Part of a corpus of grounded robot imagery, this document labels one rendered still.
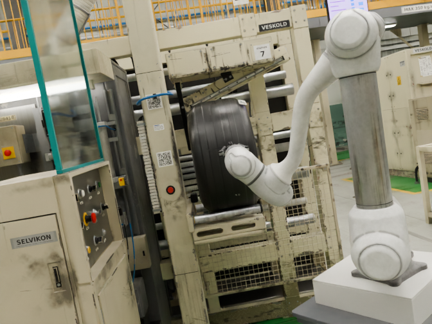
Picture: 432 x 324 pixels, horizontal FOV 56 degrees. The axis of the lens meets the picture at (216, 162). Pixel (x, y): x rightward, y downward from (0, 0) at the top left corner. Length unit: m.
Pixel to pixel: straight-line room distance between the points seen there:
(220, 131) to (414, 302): 1.03
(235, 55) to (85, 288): 1.47
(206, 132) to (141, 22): 0.64
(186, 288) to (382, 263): 1.24
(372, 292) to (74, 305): 0.96
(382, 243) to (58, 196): 0.98
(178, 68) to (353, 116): 1.34
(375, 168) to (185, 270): 1.26
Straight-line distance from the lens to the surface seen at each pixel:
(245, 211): 2.01
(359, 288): 1.45
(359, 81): 1.18
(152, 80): 2.07
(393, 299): 1.40
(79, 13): 2.51
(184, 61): 2.34
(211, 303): 2.85
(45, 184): 1.41
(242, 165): 1.40
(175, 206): 2.08
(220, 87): 2.45
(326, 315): 1.50
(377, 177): 1.21
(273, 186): 1.47
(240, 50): 2.35
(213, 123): 1.89
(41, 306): 1.52
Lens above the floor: 1.33
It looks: 5 degrees down
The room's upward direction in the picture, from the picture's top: 10 degrees counter-clockwise
